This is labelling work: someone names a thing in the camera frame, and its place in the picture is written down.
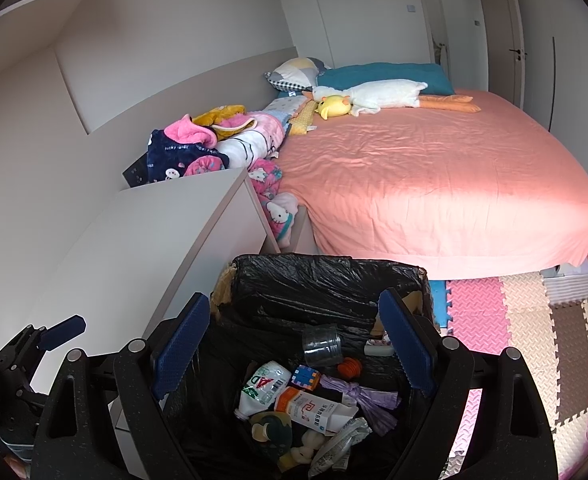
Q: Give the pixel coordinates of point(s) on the yellow duck plush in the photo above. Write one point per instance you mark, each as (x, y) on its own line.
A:
(334, 106)

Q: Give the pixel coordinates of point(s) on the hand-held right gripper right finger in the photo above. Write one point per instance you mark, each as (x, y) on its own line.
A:
(406, 342)

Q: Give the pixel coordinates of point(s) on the black socket panel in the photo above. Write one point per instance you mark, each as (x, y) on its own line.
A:
(135, 170)

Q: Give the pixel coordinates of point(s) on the orange ribbed plug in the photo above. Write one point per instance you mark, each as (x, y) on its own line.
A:
(349, 368)

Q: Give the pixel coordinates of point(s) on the yellow spotted pillow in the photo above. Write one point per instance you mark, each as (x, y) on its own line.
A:
(303, 119)

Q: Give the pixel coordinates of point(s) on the white striped blanket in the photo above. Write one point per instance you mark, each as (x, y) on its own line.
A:
(254, 137)

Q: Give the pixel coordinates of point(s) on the foam puzzle floor mat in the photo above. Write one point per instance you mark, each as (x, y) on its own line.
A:
(524, 340)

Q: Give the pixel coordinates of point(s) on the cardboard box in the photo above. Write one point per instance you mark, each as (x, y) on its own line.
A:
(221, 287)

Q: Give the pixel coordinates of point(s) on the black-lined trash bin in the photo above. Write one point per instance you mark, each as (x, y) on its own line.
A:
(294, 285)

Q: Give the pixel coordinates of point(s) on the orange white carton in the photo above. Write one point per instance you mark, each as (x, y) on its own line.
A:
(309, 410)

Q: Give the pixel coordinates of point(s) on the bed with pink sheet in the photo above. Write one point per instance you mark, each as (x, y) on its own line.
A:
(434, 180)

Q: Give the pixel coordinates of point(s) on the teal pillow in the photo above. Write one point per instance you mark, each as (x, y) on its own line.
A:
(389, 75)

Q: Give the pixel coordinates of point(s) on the yellow fleece blanket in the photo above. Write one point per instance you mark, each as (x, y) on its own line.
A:
(221, 117)

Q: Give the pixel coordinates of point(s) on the clear wrapper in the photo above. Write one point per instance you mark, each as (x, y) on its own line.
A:
(339, 447)

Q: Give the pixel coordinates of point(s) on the white yogurt bottle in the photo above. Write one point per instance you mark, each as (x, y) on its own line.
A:
(264, 385)

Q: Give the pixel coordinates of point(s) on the light printed pillow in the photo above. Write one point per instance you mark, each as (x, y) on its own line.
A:
(284, 107)

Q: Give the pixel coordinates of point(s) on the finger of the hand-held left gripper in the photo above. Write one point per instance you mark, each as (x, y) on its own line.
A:
(64, 332)

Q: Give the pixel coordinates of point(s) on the checkered pillow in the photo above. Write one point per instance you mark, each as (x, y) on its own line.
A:
(294, 72)

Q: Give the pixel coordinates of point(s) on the purple plastic bag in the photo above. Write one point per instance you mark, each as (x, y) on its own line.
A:
(359, 397)

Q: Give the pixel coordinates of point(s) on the pink fleece blanket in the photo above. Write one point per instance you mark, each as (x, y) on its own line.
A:
(186, 130)

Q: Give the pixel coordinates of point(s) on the pink cat print blanket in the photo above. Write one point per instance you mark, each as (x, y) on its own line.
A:
(274, 200)

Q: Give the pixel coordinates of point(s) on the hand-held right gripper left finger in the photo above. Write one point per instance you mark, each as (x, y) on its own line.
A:
(181, 347)

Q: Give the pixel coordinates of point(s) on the white goose plush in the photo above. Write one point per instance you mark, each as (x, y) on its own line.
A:
(384, 95)

